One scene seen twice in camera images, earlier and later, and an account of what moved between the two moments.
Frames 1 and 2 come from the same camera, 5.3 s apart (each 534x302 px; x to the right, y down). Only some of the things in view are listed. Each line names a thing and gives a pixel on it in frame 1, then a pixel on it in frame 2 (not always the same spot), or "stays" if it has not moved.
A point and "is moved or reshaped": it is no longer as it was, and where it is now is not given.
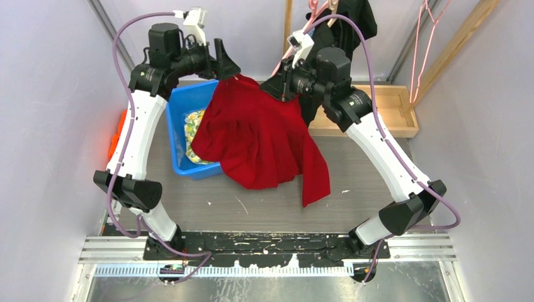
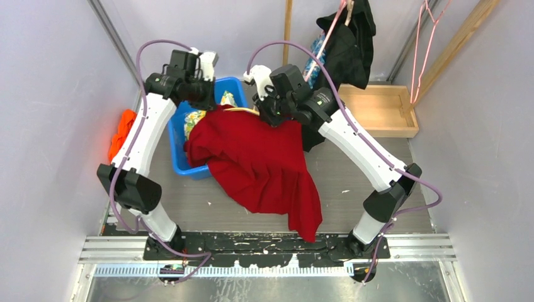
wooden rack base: [389, 100] stays
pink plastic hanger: [315, 10] → [343, 2]
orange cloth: [116, 136] stays
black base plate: [325, 249] stays
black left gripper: [221, 68] → [208, 103]
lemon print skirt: [192, 121] → [192, 117]
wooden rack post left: [288, 26] stays
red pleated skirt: [261, 140] is moved or reshaped
